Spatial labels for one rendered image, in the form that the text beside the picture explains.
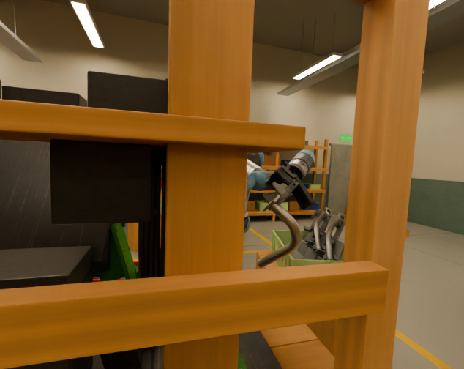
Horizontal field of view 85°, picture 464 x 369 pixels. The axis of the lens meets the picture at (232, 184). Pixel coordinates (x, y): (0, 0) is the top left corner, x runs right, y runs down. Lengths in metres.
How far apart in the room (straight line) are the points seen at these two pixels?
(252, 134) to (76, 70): 6.51
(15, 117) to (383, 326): 0.78
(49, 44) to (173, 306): 6.85
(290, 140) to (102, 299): 0.38
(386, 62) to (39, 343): 0.77
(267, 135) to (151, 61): 6.41
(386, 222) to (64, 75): 6.66
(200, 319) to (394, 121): 0.54
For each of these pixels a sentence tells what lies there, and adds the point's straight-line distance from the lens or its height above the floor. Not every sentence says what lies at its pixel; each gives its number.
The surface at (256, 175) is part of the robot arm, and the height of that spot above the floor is 1.43.
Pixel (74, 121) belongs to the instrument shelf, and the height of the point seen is 1.52.
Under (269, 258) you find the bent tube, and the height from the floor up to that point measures 1.16.
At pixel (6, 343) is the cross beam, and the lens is 0.50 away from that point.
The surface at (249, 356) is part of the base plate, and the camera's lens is 0.91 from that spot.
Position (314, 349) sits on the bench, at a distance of 1.02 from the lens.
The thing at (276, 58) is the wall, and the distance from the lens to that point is 7.66.
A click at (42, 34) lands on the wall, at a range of 7.20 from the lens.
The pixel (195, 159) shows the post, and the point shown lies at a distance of 0.43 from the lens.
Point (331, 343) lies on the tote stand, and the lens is 1.70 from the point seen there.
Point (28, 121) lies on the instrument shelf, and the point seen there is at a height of 1.51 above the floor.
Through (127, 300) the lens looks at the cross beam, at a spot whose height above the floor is 1.26.
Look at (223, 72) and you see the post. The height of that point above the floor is 1.62.
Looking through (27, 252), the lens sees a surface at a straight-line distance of 0.79.
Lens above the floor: 1.47
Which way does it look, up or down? 5 degrees down
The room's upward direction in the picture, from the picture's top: 2 degrees clockwise
